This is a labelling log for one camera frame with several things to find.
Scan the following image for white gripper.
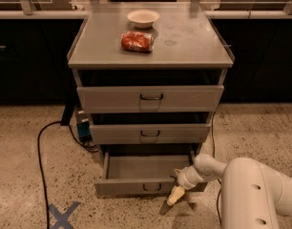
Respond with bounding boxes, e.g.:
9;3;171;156
167;166;204;206

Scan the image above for grey bottom drawer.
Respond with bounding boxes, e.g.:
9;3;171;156
94;151;195;197

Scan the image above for grey drawer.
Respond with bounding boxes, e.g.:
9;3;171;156
94;151;195;197
90;124;210;144
77;85;224;114

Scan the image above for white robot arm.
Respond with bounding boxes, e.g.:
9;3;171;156
167;154;292;229

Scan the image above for grey middle drawer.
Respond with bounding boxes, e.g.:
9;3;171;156
90;124;210;144

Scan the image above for grey top drawer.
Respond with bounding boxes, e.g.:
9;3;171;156
77;85;224;114

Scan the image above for grey drawer cabinet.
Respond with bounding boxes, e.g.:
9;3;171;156
66;1;235;164

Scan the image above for blue power box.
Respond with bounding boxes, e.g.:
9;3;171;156
74;108;92;142

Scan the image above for blue tape cross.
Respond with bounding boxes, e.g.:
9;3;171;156
49;201;80;229

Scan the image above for red soda can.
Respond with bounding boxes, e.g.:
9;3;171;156
121;31;154;52

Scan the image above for white bowl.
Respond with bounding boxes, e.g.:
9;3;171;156
127;10;159;29

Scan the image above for dark counter cabinets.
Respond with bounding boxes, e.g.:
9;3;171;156
0;15;292;105

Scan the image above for black cable on right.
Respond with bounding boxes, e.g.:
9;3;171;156
210;110;223;227

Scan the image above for black cable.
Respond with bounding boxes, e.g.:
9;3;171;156
36;120;99;229
210;110;223;227

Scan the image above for black cable on left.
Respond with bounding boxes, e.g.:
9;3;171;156
36;120;99;229

